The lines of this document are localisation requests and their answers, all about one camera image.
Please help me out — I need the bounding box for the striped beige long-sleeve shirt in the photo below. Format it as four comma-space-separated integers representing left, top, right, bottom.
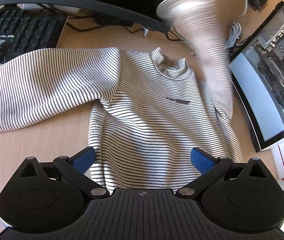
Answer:
0, 0, 245, 193

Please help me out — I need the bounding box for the white glass-panel PC case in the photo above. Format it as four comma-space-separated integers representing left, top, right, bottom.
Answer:
230, 1, 284, 152

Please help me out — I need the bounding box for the black mechanical keyboard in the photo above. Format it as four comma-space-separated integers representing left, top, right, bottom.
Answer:
0, 7, 67, 65

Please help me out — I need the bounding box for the white power cable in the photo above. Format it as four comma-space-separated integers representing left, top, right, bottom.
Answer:
224, 0, 254, 49

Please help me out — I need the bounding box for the black cable bundle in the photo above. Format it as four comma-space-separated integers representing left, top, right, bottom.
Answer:
39, 3, 190, 43

